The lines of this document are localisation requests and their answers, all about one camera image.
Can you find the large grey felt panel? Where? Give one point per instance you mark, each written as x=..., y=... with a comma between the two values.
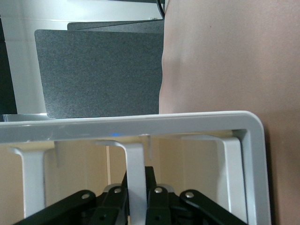
x=98, y=70

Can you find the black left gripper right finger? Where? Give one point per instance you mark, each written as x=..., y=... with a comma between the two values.
x=164, y=206

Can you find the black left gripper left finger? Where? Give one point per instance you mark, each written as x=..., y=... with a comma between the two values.
x=110, y=206

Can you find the white drawer cabinet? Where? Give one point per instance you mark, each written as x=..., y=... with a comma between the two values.
x=140, y=124

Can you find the brown table cover sheet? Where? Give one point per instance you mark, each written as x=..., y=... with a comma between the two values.
x=222, y=58

